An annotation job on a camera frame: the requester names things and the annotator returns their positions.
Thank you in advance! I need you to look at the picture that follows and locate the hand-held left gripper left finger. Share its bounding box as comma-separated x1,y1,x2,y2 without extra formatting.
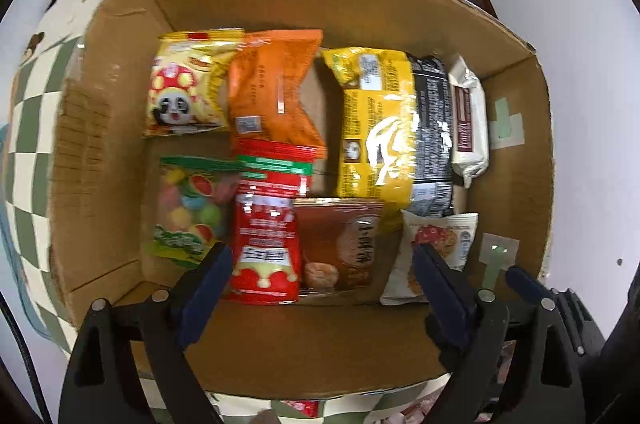
57,241,236,424

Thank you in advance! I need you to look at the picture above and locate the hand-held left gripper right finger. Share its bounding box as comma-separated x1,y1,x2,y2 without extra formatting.
410,244,588,424

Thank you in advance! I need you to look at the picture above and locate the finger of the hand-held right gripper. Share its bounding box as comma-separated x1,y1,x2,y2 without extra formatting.
505,265,551,302

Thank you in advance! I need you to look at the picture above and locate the white pizza print snack packet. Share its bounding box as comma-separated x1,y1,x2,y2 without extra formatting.
379,209,480,307

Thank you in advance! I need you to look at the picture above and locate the small red yellow snack packet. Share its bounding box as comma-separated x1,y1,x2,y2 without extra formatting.
227,191,306,305

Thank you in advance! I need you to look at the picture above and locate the green colourful candy bag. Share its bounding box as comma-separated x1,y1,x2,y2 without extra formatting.
142,155,243,270

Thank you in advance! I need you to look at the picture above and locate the brown snack packet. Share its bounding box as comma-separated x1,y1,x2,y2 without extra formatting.
292,198,387,292

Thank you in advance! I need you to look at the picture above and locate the red green striped snack packet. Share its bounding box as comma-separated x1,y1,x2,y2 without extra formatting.
232,139,316,200

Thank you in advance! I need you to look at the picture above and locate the white biscuit pack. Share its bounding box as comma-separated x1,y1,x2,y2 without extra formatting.
446,54,490,190

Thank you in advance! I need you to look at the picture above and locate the large yellow black snack packet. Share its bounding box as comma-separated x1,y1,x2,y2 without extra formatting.
320,46,456,217

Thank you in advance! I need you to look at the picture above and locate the yellow panda mushroom snack packet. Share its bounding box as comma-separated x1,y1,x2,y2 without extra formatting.
141,29,246,139

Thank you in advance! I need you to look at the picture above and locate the orange snack packet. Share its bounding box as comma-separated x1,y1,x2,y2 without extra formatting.
227,29,328,160

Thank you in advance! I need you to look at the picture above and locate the cardboard box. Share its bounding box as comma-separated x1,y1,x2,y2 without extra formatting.
49,0,557,397

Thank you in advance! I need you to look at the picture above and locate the small red wrapped candy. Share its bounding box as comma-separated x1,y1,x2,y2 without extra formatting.
280,399,321,420

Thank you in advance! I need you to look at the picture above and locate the green white checkered mat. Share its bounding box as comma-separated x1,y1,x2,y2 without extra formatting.
0,36,451,424

